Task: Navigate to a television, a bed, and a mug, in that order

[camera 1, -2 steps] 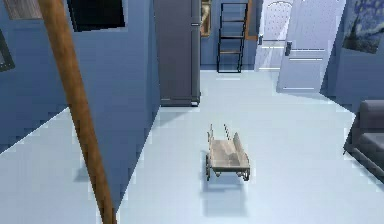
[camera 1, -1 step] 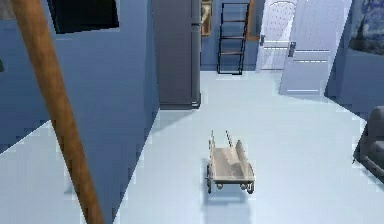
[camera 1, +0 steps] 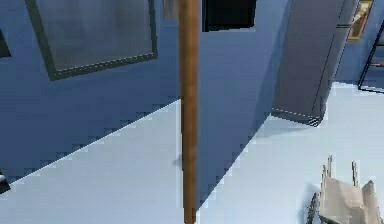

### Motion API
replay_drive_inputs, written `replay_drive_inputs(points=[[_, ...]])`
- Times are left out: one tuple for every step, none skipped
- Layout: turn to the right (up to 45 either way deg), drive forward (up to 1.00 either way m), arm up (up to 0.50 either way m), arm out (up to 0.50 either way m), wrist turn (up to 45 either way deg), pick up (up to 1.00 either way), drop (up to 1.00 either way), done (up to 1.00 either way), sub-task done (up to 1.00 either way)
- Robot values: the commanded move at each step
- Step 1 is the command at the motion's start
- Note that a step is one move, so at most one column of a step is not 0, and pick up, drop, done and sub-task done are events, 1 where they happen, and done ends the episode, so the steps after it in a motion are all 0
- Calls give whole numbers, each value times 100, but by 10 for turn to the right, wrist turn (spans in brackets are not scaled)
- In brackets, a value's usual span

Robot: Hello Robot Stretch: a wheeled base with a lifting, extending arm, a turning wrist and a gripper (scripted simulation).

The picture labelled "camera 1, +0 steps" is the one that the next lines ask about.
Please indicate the dark framed grey picture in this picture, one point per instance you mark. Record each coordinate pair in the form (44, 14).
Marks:
(96, 33)

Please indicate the grey fridge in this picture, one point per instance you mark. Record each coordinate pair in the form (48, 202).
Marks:
(308, 60)

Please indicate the small black object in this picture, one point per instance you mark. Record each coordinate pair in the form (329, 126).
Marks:
(3, 185)

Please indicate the brown wooden pole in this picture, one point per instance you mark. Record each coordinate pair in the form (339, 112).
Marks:
(188, 110)

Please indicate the black metal shelf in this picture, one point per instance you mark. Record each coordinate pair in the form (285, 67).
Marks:
(373, 63)

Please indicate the gold framed picture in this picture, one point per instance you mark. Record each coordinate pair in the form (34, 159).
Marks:
(359, 20)

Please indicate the black framed window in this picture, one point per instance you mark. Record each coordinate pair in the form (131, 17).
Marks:
(228, 13)

